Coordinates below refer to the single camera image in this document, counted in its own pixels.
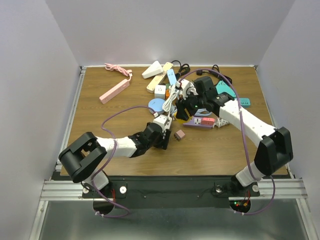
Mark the teal triangular power strip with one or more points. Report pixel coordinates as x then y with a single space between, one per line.
222 87

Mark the small pink plug adapter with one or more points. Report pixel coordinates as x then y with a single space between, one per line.
179 135

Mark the teal long power strip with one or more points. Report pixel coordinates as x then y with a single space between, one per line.
244 102

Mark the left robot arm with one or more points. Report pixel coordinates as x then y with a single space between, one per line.
82 157

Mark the light blue power strip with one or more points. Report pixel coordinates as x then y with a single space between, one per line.
171 77

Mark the yellow cube socket adapter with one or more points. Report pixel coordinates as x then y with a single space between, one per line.
178 118

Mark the round light blue socket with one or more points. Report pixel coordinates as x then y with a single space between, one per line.
156 105

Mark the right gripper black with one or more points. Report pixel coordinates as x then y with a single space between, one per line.
182 104

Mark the purple pink power strip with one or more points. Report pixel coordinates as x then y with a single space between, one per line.
200 122

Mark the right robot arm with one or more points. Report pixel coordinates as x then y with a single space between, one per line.
274 145

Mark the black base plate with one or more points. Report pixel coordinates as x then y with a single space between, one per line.
161 192

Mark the white triangular power strip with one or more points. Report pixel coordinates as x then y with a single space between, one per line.
154 69

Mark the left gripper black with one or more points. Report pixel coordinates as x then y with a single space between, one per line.
162 142

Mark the white cube socket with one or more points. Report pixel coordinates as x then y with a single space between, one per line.
160 92

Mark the beige wooden power strip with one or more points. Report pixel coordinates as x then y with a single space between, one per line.
158 79

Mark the orange power strip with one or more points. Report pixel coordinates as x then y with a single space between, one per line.
167 94

